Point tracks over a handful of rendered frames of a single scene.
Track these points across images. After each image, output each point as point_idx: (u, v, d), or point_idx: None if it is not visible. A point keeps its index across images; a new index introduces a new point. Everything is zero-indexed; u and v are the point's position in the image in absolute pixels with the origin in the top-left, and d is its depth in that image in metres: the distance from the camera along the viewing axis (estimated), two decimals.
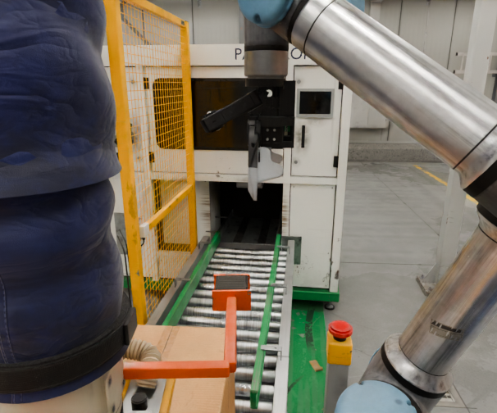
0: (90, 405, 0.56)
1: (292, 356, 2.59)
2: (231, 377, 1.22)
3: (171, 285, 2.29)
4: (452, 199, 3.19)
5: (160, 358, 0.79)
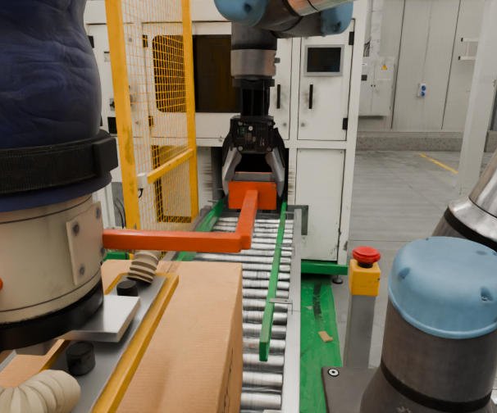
0: (45, 252, 0.41)
1: (300, 328, 2.44)
2: (239, 315, 1.07)
3: None
4: (466, 168, 3.04)
5: (159, 251, 0.63)
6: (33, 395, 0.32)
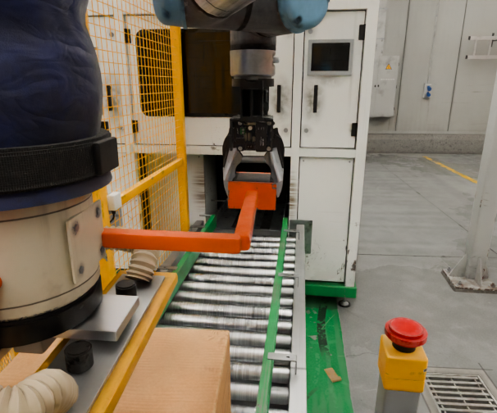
0: (44, 251, 0.41)
1: None
2: (225, 409, 0.77)
3: None
4: (487, 178, 2.73)
5: (158, 250, 0.63)
6: (31, 394, 0.32)
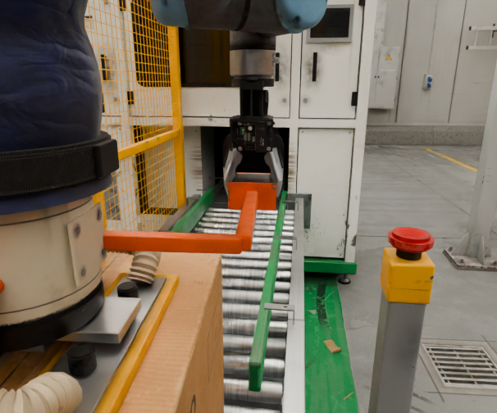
0: (47, 254, 0.41)
1: None
2: (215, 331, 0.71)
3: None
4: (490, 152, 2.68)
5: (160, 251, 0.63)
6: (35, 397, 0.32)
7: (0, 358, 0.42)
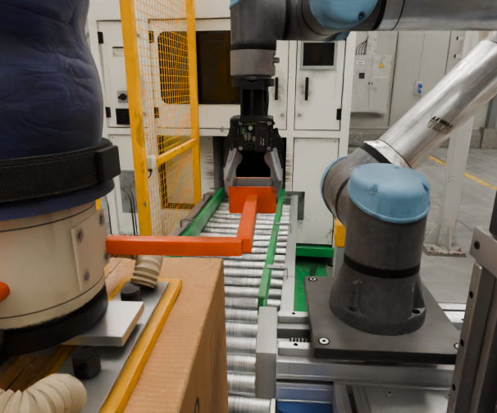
0: (51, 259, 0.42)
1: (296, 304, 2.61)
2: (218, 334, 0.72)
3: (177, 226, 2.32)
4: (453, 157, 3.21)
5: (161, 256, 0.64)
6: (41, 397, 0.33)
7: (6, 361, 0.42)
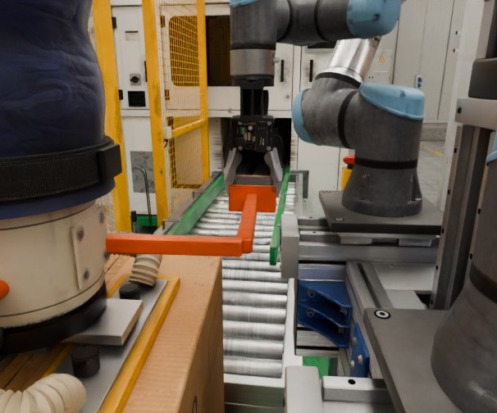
0: (51, 257, 0.41)
1: None
2: (216, 332, 0.72)
3: (189, 197, 2.45)
4: (452, 139, 3.35)
5: (161, 254, 0.64)
6: (41, 398, 0.33)
7: (4, 360, 0.42)
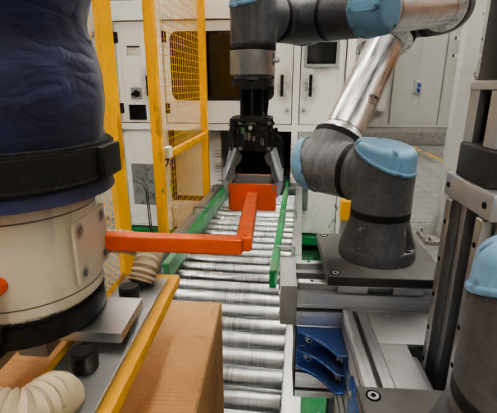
0: (49, 255, 0.41)
1: None
2: (216, 379, 0.75)
3: (190, 213, 2.48)
4: (450, 152, 3.38)
5: (161, 252, 0.64)
6: (39, 395, 0.33)
7: (3, 357, 0.42)
